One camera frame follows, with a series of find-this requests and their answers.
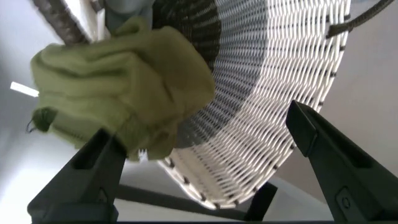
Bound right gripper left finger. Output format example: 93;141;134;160
27;128;128;223

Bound white laundry basket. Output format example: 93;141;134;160
30;0;396;210

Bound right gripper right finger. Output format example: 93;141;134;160
285;100;398;222

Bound black clothes rack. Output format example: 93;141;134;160
114;182;279;222

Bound green printed shirt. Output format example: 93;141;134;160
30;17;216;162

